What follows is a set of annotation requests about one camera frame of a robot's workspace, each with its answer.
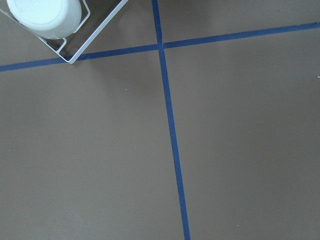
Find blue tape grid lines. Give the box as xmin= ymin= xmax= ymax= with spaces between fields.
xmin=0 ymin=0 xmax=320 ymax=240

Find white plastic cup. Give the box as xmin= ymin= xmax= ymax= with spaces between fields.
xmin=6 ymin=0 xmax=82 ymax=40

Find white wire rack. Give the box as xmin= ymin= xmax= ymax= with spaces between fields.
xmin=0 ymin=0 xmax=127 ymax=64

